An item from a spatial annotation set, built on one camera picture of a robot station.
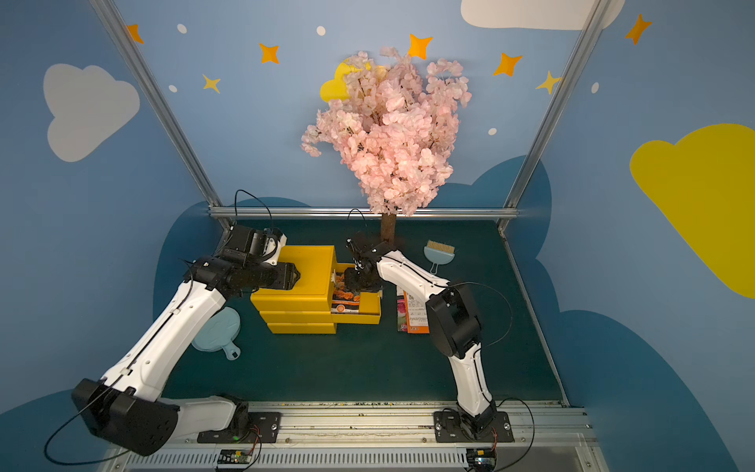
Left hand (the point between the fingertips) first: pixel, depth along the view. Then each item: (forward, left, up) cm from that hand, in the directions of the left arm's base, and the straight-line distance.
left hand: (289, 270), depth 78 cm
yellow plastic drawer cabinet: (-7, -4, -8) cm, 12 cm away
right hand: (+5, -17, -14) cm, 23 cm away
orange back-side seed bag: (-1, -37, -23) cm, 43 cm away
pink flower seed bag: (-2, -32, -22) cm, 39 cm away
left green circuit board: (-40, +10, -24) cm, 48 cm away
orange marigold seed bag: (0, -14, -16) cm, 21 cm away
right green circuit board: (-39, -52, -26) cm, 69 cm away
